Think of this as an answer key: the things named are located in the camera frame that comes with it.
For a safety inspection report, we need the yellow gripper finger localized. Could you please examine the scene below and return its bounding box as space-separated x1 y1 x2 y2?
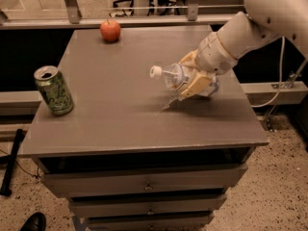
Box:
179 72 218 99
178 50 197 68

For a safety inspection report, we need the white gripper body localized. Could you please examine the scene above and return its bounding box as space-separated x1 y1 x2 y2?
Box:
195 32 238 75

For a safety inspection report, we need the clear plastic tea bottle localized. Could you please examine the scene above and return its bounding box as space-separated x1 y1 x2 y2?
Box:
149 64 212 99

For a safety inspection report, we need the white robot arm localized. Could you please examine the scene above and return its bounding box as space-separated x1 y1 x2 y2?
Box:
179 0 308 98

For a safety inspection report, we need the metal railing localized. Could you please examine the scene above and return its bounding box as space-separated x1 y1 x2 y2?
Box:
0 0 244 30

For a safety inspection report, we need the red apple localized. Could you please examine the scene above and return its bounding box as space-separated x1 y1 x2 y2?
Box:
100 19 121 42

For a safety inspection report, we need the black office chair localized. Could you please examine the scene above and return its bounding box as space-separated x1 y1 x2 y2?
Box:
109 0 155 17

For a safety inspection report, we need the grey drawer cabinet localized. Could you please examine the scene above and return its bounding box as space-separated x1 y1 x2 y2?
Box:
21 26 268 231

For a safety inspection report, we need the green soda can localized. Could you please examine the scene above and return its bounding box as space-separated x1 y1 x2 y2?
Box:
34 65 74 116

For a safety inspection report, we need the black stand leg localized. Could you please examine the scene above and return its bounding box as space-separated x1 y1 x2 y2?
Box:
0 129 25 196

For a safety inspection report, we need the black shoe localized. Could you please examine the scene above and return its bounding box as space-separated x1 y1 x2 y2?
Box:
20 212 46 231

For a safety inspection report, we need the white cable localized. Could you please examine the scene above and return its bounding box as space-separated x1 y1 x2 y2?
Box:
249 36 287 109

